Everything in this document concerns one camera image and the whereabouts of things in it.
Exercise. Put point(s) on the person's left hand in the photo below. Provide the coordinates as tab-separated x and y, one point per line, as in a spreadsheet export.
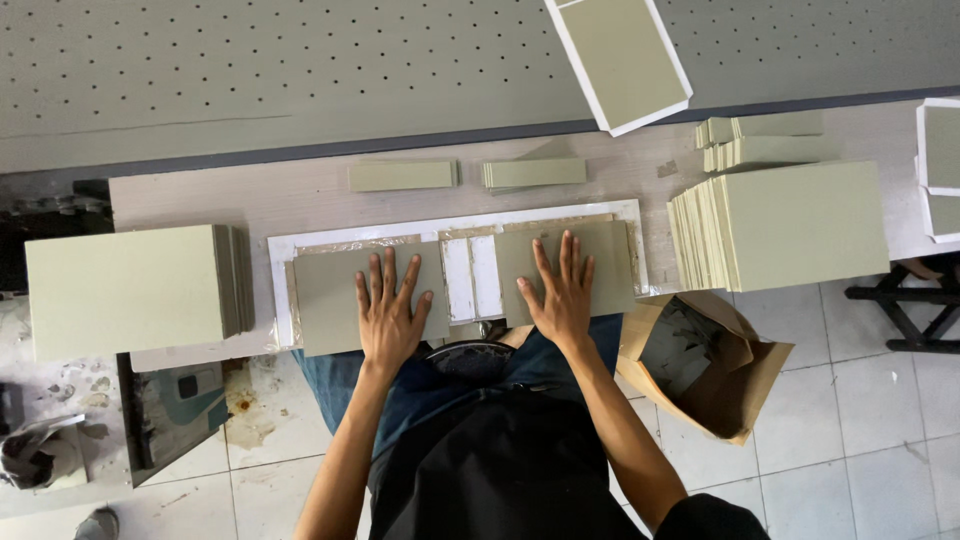
386	322

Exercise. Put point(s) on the person's right hand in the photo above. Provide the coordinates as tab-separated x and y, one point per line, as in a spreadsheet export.
564	304

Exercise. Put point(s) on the grey cover board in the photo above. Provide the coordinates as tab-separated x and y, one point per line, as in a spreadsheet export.
330	300
607	270

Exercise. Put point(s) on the person's blue jeans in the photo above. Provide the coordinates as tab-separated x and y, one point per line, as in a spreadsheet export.
352	390

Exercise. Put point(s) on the white spine strip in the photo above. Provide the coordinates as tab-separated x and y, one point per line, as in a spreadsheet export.
457	281
487	277

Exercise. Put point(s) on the black round stool seat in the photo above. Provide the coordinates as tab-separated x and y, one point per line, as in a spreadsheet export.
469	361

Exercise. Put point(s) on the white glued paper sheet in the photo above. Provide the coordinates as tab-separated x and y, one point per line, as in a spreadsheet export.
279	300

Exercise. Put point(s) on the small stack of grey strips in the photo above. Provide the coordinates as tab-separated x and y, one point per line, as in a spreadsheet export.
401	176
534	173

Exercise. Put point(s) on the person's black shirt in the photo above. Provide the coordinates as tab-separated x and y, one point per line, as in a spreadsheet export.
495	465

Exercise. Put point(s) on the brown paper waste bag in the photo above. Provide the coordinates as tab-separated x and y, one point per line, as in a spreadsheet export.
720	390

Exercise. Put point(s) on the printed cardboard box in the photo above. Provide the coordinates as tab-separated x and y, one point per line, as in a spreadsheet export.
176	416

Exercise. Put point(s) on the white-edged finished book cover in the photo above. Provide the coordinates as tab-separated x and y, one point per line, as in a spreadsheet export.
945	216
942	146
622	60

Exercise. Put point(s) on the fanned stack of grey boards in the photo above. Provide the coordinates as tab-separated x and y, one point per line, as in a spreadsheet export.
802	225

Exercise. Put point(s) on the large stack of grey boards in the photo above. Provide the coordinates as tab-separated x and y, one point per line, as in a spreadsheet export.
124	292

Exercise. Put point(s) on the stack of narrow grey boards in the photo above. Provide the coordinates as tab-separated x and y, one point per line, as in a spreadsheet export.
772	124
780	151

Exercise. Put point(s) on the grey perforated panel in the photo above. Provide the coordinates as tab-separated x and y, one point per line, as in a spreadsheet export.
300	67

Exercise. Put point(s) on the black metal stand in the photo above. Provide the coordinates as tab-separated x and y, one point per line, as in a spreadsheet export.
911	307

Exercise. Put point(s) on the grey shoe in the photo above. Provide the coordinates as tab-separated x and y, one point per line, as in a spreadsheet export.
97	525

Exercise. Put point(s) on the crumpled grey paper bag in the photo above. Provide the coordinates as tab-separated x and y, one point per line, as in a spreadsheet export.
41	454

